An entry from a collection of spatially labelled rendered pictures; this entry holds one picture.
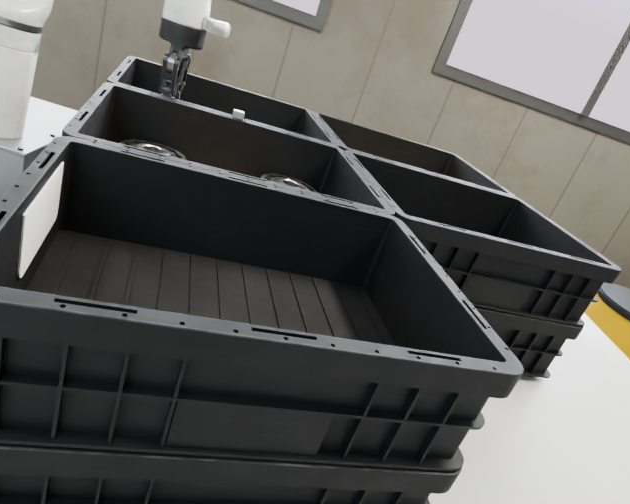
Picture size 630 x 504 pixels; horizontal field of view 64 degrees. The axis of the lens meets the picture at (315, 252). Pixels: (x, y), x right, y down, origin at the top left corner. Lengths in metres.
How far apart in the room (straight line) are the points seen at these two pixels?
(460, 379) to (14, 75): 0.78
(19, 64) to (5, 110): 0.08
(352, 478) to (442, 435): 0.08
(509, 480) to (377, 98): 2.06
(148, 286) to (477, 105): 2.29
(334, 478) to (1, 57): 0.76
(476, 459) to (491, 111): 2.16
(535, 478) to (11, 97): 0.93
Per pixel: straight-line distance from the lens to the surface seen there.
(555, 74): 2.76
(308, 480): 0.43
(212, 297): 0.54
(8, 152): 0.93
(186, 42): 0.93
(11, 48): 0.92
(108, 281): 0.53
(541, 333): 0.88
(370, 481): 0.45
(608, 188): 3.10
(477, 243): 0.72
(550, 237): 1.00
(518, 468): 0.75
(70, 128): 0.61
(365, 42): 2.50
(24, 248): 0.46
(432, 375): 0.38
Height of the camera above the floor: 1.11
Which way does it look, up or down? 24 degrees down
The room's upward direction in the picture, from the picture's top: 20 degrees clockwise
